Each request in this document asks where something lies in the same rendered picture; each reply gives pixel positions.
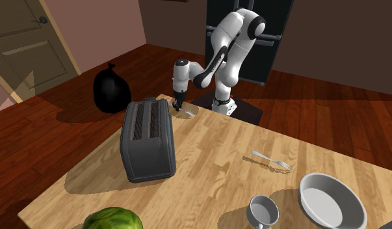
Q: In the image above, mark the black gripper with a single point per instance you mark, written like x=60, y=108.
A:
x=179, y=96

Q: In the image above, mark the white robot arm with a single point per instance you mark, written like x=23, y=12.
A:
x=229, y=35

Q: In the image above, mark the silver fork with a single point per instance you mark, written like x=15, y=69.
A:
x=271, y=160
x=186, y=111

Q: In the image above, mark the dark grey toaster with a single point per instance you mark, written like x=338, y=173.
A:
x=148, y=149

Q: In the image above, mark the black rubbish bag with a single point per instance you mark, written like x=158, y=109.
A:
x=111, y=90

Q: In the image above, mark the green watermelon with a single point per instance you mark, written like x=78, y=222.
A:
x=112, y=218

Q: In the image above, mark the tan panelled door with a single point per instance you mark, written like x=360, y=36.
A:
x=24, y=47

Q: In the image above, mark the white bowl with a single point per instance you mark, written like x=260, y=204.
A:
x=331, y=202

